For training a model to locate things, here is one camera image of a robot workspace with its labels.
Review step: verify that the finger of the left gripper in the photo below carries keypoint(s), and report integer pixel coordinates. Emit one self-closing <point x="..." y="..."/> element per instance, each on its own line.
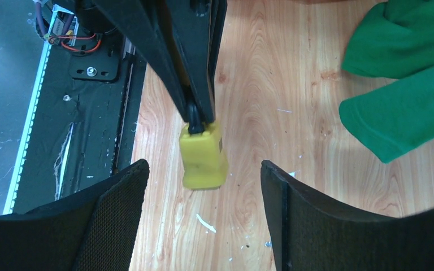
<point x="147" y="25"/>
<point x="197" y="28"/>

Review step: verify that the green garment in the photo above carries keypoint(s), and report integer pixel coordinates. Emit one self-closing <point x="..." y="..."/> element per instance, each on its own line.
<point x="395" y="39"/>

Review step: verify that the yellow black padlock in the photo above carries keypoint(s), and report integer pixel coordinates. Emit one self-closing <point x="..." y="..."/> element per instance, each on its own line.
<point x="201" y="148"/>

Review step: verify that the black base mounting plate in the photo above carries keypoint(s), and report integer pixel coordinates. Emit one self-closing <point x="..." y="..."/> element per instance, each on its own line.
<point x="81" y="119"/>

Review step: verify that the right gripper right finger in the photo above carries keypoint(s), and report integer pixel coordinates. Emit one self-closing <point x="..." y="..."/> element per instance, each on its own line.
<point x="309" y="230"/>

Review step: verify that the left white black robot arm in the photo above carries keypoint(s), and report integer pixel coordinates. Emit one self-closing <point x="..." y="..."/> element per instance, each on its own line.
<point x="93" y="20"/>

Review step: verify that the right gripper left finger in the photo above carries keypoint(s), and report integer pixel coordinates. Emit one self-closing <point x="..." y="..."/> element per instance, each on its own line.
<point x="93" y="229"/>

